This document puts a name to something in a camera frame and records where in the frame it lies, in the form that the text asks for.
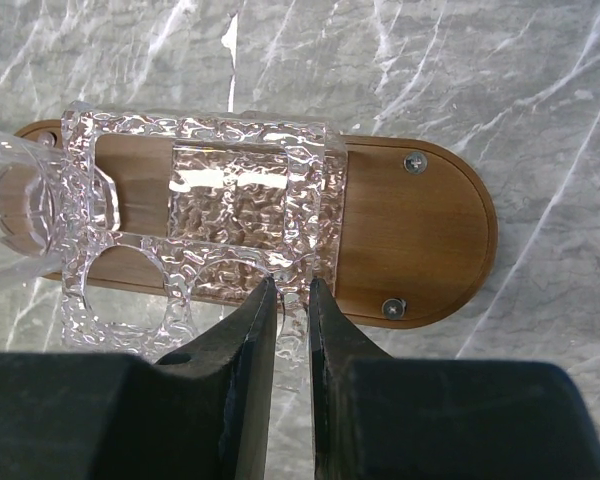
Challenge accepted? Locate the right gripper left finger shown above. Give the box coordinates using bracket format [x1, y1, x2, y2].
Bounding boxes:
[0, 278, 277, 479]

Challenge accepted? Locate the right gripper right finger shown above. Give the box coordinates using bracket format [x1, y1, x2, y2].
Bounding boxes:
[308, 278, 600, 479]

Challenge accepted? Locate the clear acrylic toothbrush holder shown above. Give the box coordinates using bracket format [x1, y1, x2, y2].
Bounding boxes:
[61, 101, 348, 389]

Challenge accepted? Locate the clear plastic cup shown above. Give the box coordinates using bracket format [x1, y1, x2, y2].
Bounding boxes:
[0, 132, 121, 291]

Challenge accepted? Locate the brown oval wooden tray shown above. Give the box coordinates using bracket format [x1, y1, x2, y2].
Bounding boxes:
[0, 119, 499, 331]

